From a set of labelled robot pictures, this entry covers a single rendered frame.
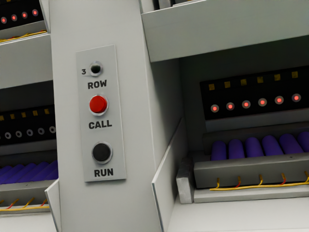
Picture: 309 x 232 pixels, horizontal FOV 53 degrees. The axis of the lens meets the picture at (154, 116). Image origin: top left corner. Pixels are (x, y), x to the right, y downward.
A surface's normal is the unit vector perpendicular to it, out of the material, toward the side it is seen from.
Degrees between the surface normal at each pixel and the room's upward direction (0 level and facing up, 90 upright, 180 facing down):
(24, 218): 21
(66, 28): 90
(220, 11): 112
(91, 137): 90
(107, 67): 90
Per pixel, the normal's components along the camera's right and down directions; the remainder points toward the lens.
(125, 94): -0.26, -0.10
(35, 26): -0.21, 0.27
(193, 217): -0.18, -0.96
